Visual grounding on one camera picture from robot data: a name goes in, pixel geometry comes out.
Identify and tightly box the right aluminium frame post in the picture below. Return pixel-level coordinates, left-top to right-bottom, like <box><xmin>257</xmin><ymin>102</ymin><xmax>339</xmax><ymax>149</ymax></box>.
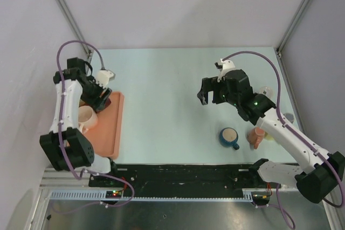
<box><xmin>276</xmin><ymin>0</ymin><xmax>313</xmax><ymax>55</ymax></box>

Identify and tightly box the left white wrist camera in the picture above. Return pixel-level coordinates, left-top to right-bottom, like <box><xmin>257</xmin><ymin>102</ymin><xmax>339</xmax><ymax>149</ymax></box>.
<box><xmin>95</xmin><ymin>69</ymin><xmax>115</xmax><ymax>88</ymax></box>

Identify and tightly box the salmon plastic tray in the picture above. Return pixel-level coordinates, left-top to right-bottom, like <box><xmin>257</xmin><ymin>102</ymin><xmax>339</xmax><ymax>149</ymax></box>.
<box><xmin>83</xmin><ymin>92</ymin><xmax>125</xmax><ymax>159</ymax></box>

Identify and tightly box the dark brown mug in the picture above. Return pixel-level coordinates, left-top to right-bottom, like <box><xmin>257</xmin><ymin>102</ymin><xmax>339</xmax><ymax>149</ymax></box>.
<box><xmin>101</xmin><ymin>97</ymin><xmax>111</xmax><ymax>110</ymax></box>

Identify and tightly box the blue mug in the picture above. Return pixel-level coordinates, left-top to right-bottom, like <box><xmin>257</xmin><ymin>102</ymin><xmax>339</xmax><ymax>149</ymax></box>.
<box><xmin>219</xmin><ymin>128</ymin><xmax>239</xmax><ymax>150</ymax></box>

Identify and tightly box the grey mug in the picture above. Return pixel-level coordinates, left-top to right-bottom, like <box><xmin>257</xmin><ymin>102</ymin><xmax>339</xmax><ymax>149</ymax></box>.
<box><xmin>284</xmin><ymin>113</ymin><xmax>294</xmax><ymax>123</ymax></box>

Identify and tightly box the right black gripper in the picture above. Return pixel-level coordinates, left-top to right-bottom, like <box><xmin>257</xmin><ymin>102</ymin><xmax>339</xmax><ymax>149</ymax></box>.
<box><xmin>197</xmin><ymin>76</ymin><xmax>239</xmax><ymax>107</ymax></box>

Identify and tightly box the left aluminium frame post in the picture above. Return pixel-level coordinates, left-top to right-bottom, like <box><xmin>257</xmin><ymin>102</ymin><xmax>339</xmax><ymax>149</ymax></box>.
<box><xmin>40</xmin><ymin>0</ymin><xmax>92</xmax><ymax>58</ymax></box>

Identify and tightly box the aluminium frame post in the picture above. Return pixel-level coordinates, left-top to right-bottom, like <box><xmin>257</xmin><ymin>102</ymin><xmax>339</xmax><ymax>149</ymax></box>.
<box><xmin>276</xmin><ymin>0</ymin><xmax>313</xmax><ymax>55</ymax></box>
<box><xmin>40</xmin><ymin>0</ymin><xmax>92</xmax><ymax>58</ymax></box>

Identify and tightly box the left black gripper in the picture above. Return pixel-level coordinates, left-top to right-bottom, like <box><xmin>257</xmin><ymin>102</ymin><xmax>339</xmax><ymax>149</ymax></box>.
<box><xmin>80</xmin><ymin>75</ymin><xmax>112</xmax><ymax>110</ymax></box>

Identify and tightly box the orange mug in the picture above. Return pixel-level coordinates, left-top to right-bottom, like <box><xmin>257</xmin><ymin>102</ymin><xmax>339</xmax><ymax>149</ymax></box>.
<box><xmin>79</xmin><ymin>100</ymin><xmax>86</xmax><ymax>107</ymax></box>

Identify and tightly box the white cable duct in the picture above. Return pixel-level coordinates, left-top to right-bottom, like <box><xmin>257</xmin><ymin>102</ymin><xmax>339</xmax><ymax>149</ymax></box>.
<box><xmin>50</xmin><ymin>190</ymin><xmax>253</xmax><ymax>203</ymax></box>

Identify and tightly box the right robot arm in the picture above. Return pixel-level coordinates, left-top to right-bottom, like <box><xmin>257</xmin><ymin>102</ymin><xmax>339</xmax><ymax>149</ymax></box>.
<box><xmin>197</xmin><ymin>69</ymin><xmax>344</xmax><ymax>203</ymax></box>

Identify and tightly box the small salmon mug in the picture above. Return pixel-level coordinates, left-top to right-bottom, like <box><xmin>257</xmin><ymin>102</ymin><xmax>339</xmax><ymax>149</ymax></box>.
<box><xmin>247</xmin><ymin>127</ymin><xmax>266</xmax><ymax>149</ymax></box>

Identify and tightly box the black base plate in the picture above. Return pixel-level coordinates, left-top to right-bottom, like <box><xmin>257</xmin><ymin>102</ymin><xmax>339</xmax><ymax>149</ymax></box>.
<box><xmin>55</xmin><ymin>159</ymin><xmax>316</xmax><ymax>198</ymax></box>

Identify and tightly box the yellow mug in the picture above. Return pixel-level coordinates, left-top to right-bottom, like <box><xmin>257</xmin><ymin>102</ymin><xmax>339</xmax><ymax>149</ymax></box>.
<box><xmin>265</xmin><ymin>133</ymin><xmax>274</xmax><ymax>141</ymax></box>

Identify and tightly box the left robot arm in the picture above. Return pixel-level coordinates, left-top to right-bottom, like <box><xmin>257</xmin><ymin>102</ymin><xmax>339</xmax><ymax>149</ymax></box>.
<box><xmin>39</xmin><ymin>58</ymin><xmax>120</xmax><ymax>186</ymax></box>

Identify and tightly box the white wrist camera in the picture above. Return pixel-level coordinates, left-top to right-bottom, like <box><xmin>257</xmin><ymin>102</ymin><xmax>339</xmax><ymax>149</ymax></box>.
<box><xmin>215</xmin><ymin>59</ymin><xmax>236</xmax><ymax>82</ymax></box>
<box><xmin>95</xmin><ymin>69</ymin><xmax>115</xmax><ymax>88</ymax></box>

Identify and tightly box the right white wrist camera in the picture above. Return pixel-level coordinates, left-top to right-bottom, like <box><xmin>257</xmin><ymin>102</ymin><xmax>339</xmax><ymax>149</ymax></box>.
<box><xmin>215</xmin><ymin>59</ymin><xmax>236</xmax><ymax>82</ymax></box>

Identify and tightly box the large pink mug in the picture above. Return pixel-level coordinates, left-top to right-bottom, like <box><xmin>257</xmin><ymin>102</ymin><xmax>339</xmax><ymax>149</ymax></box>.
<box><xmin>78</xmin><ymin>106</ymin><xmax>98</xmax><ymax>134</ymax></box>

